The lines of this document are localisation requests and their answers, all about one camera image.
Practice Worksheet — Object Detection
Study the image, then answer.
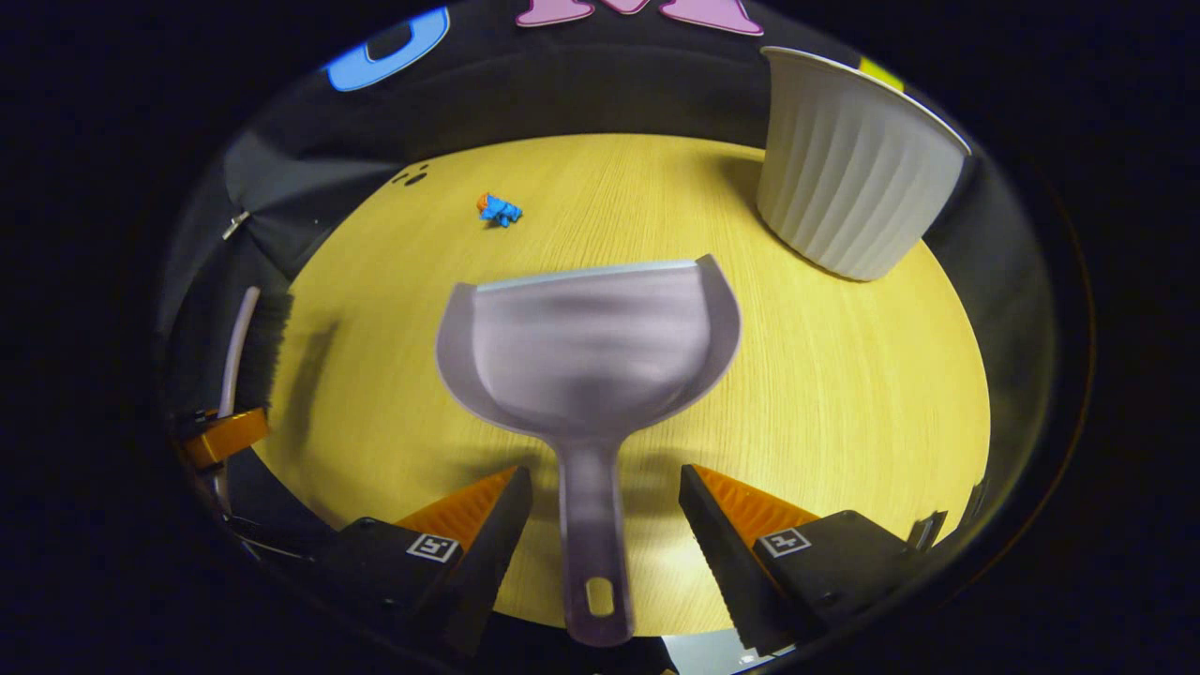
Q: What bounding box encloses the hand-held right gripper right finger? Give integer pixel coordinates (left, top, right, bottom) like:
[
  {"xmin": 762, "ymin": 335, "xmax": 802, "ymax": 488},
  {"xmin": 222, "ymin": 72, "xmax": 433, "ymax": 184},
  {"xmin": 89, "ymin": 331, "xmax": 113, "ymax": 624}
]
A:
[{"xmin": 679, "ymin": 463, "xmax": 948, "ymax": 657}]

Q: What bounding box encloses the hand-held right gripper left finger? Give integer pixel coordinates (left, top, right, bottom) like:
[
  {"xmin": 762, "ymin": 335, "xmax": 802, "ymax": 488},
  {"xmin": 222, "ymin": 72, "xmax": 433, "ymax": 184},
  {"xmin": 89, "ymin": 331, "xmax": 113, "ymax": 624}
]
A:
[{"xmin": 323, "ymin": 464, "xmax": 535, "ymax": 657}]

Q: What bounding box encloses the small white-handled broom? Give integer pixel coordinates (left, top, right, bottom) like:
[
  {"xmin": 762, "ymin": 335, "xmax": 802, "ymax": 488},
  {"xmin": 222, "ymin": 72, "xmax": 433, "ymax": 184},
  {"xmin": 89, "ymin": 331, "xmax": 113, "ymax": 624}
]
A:
[{"xmin": 217, "ymin": 286, "xmax": 294, "ymax": 418}]

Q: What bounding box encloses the pale lilac plastic dustpan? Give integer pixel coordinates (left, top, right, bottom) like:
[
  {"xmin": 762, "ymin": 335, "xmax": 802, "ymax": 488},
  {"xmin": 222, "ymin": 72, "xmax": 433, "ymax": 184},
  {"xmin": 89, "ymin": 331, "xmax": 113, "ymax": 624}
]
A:
[{"xmin": 435, "ymin": 253, "xmax": 743, "ymax": 648}]

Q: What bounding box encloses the white ribbed garbage bin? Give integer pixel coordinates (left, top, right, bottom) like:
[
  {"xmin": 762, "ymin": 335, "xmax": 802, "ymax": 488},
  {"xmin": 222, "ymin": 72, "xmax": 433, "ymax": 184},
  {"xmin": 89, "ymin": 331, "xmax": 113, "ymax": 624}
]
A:
[{"xmin": 756, "ymin": 45, "xmax": 973, "ymax": 282}]

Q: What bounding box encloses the black table clamp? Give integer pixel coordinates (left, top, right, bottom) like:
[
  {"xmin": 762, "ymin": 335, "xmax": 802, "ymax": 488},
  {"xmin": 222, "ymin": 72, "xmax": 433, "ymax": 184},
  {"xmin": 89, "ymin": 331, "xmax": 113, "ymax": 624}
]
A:
[{"xmin": 906, "ymin": 510, "xmax": 948, "ymax": 554}]

